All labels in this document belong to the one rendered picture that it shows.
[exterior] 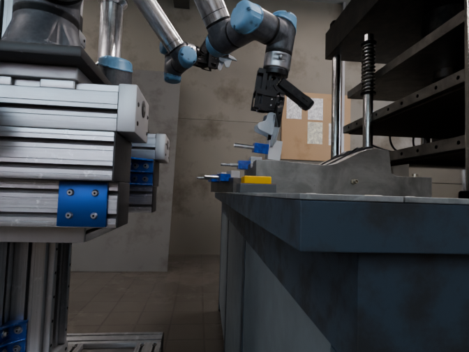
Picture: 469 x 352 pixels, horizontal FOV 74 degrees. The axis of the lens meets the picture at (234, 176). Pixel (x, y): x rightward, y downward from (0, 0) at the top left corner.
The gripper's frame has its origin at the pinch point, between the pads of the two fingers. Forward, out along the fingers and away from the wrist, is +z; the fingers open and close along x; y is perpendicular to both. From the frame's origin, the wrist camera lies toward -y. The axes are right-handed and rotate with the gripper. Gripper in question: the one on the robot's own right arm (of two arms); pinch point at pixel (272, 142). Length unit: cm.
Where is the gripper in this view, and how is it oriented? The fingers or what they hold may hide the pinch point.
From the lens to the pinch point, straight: 90.1
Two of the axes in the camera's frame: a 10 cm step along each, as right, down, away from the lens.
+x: 0.8, 0.6, -9.9
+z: -1.5, 9.9, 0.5
